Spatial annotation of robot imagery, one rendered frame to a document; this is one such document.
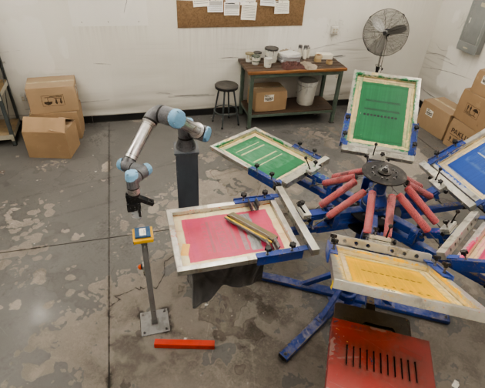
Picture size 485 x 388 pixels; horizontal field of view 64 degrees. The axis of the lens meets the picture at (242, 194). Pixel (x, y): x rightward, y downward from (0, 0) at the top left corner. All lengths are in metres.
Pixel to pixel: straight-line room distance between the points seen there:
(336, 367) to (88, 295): 2.34
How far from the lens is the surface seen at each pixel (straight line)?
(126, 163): 2.48
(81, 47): 5.92
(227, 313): 3.37
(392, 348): 2.06
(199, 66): 6.07
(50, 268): 3.98
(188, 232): 2.62
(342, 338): 2.01
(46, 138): 5.43
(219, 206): 2.78
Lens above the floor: 2.72
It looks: 36 degrees down
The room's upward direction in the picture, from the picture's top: 4 degrees clockwise
